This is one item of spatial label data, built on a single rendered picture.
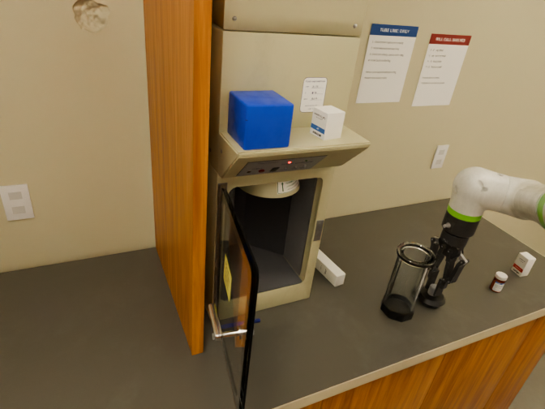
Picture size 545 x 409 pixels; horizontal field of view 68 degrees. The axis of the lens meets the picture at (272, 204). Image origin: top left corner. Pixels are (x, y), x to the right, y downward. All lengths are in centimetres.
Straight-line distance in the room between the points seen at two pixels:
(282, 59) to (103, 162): 68
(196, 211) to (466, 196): 72
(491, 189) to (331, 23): 59
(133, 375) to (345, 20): 95
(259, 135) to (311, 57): 23
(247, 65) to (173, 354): 73
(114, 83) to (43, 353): 73
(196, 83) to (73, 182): 71
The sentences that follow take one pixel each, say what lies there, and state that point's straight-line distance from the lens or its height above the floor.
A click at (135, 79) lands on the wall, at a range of 126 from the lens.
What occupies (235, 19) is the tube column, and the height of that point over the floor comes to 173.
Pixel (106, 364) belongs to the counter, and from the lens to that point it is 115.
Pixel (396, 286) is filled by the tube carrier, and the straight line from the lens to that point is 126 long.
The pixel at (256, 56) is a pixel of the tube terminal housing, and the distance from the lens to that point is 87.
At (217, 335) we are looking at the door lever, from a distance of 82.
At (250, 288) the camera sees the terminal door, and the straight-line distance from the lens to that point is 70.
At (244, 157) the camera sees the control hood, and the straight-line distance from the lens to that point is 79.
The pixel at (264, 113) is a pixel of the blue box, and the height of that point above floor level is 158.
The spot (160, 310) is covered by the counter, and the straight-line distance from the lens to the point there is 125.
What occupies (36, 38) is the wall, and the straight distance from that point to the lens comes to 123.
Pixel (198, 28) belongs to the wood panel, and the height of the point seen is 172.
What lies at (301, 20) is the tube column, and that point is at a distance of 90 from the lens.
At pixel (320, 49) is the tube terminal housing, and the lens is 93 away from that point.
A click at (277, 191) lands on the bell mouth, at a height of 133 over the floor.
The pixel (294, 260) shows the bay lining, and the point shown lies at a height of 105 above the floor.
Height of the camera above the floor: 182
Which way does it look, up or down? 30 degrees down
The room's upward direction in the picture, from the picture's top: 7 degrees clockwise
